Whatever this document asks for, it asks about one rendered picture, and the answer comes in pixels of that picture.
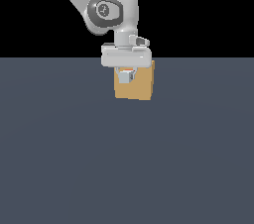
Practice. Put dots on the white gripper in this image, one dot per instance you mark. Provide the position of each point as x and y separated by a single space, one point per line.
125 57

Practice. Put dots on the tan box with hole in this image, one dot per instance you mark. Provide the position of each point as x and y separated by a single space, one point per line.
143 84

